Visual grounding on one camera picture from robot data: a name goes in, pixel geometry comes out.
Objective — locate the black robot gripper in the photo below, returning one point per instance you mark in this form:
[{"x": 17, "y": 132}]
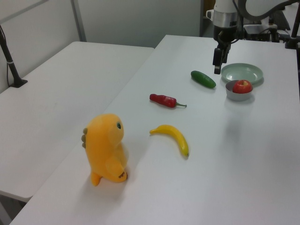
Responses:
[{"x": 225, "y": 35}]

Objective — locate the yellow toy banana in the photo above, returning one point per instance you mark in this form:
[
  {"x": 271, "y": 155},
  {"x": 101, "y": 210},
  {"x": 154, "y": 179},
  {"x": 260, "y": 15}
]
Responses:
[{"x": 178, "y": 137}]

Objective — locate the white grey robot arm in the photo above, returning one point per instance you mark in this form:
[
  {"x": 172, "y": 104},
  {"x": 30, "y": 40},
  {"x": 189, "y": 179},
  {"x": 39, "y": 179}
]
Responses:
[{"x": 255, "y": 8}]

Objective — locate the pale green plastic plate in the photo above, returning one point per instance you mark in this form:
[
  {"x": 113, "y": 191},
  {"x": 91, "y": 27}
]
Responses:
[{"x": 241, "y": 72}]

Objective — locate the green toy cucumber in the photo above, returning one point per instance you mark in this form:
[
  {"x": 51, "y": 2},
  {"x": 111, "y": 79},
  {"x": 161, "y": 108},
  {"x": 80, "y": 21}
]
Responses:
[{"x": 203, "y": 79}]

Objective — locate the red toy apple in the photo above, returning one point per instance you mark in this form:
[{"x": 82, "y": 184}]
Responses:
[{"x": 242, "y": 86}]

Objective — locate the grey metal bowl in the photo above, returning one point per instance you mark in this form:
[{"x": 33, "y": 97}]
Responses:
[{"x": 237, "y": 96}]

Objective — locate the dark background desk equipment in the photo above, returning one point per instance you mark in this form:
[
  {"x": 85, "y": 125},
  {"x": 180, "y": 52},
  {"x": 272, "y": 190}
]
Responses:
[{"x": 264, "y": 30}]

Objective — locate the red toy chili pepper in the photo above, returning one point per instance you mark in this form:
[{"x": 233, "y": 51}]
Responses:
[{"x": 164, "y": 100}]

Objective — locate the black stand pole with clamp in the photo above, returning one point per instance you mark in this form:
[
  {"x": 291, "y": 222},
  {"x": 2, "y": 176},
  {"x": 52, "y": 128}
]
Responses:
[{"x": 294, "y": 28}]

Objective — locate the orange plush dinosaur toy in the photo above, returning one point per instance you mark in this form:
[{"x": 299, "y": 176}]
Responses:
[{"x": 105, "y": 150}]

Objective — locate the black pole with flat base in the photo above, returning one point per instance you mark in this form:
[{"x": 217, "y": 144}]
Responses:
[{"x": 10, "y": 63}]

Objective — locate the grey partition wall post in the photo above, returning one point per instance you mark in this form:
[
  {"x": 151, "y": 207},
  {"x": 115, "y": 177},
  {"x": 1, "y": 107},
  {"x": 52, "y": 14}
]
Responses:
[{"x": 78, "y": 20}]

